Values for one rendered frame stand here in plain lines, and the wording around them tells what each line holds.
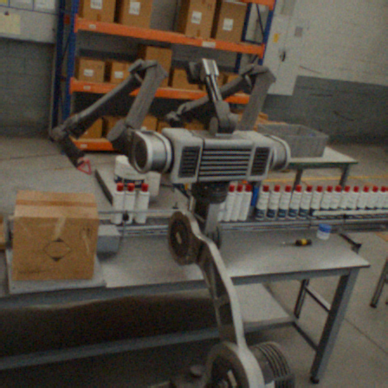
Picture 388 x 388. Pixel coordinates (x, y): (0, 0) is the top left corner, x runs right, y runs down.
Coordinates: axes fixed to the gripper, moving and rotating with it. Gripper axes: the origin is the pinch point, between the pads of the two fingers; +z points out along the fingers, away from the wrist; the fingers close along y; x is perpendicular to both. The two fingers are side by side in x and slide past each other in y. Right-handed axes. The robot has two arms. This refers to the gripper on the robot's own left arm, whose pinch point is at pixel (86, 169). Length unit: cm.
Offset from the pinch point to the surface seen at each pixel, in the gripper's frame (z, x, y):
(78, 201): -1.6, 11.1, -21.5
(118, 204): 25.6, -1.8, 0.7
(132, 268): 35.7, 11.5, -31.1
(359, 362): 202, -61, -49
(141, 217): 39.1, -6.9, -0.9
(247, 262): 71, -32, -40
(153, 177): 40, -27, 23
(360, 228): 137, -112, -21
